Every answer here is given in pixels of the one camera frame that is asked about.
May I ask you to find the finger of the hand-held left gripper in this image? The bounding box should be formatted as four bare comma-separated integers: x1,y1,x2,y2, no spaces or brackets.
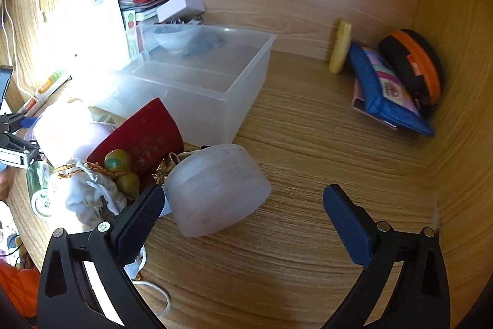
0,112,39,133
0,134,43,168

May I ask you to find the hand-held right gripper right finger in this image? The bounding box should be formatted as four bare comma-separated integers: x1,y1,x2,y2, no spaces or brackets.
323,183,451,329

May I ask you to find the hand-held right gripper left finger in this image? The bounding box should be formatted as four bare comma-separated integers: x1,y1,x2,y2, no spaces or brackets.
36,184,166,329

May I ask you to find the white drawstring pouch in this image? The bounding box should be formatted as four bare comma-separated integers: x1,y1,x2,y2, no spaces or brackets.
48,159,128,225

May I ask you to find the frosted plastic cup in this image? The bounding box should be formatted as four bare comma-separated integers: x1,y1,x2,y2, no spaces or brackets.
164,144,272,238

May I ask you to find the red velvet pouch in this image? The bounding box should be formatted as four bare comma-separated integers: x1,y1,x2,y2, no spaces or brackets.
87,98,184,191

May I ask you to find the clear plastic storage box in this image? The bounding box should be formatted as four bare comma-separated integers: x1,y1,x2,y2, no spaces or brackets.
90,23,278,145

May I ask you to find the wooden desktop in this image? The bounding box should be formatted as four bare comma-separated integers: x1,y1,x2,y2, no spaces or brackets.
8,51,440,329

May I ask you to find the green glass bottle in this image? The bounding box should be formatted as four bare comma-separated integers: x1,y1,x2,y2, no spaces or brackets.
26,159,55,220

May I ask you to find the gold foil ribbon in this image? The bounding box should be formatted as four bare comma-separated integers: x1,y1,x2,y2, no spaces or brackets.
152,152,189,183

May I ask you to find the green yellow gourd charm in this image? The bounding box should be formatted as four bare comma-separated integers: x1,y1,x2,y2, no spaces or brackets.
104,149,141,195

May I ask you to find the white paper bag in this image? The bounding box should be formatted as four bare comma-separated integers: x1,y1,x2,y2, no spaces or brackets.
67,0,132,71

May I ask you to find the orange jacket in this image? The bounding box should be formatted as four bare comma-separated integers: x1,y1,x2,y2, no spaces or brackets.
0,261,41,318

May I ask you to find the fruit sticker sheet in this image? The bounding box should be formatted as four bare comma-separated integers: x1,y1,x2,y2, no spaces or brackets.
123,11,139,56

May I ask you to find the blue zip pouch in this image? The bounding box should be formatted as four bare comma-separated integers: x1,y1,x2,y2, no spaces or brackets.
348,42,435,137

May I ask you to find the white bowl of trinkets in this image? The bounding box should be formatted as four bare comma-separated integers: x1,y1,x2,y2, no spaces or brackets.
154,24,226,58

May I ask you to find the black orange round case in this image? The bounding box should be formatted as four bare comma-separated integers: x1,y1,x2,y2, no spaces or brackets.
377,29,443,117

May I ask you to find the yellow lotion bottle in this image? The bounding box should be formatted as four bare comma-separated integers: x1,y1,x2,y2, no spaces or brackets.
328,19,352,75

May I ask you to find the small white box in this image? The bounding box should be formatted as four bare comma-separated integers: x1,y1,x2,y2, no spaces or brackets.
156,0,206,23

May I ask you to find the white cable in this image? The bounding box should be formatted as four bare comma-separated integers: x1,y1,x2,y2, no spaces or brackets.
0,0,47,102

